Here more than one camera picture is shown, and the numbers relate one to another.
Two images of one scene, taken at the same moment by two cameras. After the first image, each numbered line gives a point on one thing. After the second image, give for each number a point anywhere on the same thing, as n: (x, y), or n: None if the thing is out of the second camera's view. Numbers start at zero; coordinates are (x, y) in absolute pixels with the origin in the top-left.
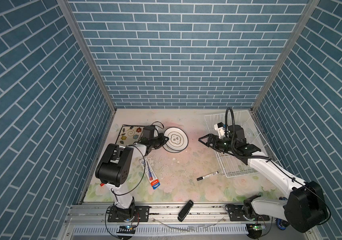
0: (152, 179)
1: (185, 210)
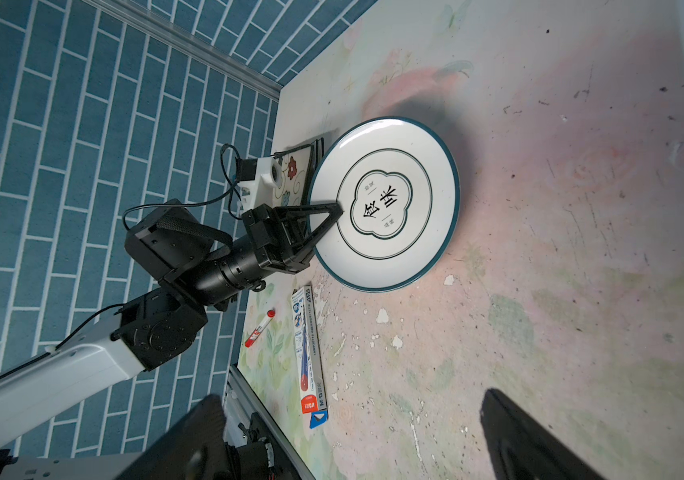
0: (308, 356)
1: None
